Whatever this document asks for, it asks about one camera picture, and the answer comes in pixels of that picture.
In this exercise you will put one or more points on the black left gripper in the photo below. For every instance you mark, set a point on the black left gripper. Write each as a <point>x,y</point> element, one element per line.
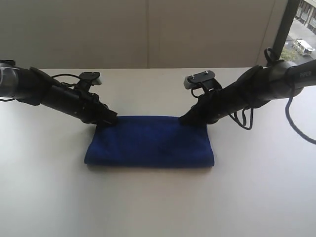
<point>89,109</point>

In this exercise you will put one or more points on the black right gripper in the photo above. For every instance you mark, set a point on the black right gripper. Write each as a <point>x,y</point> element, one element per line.
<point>222,103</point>

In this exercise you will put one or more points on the blue microfiber towel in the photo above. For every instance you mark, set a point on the blue microfiber towel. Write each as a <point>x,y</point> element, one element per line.
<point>150,142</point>

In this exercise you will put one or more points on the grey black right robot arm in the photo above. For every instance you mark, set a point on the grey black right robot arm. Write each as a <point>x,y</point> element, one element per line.
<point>254,88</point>

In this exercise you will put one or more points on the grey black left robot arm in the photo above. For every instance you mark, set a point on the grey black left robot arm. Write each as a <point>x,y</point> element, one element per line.
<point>34,87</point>

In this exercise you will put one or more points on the white van outside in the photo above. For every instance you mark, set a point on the white van outside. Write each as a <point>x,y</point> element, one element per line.
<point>303,48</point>

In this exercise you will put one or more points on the dark window frame post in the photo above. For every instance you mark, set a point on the dark window frame post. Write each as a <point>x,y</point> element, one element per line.
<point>274,53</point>

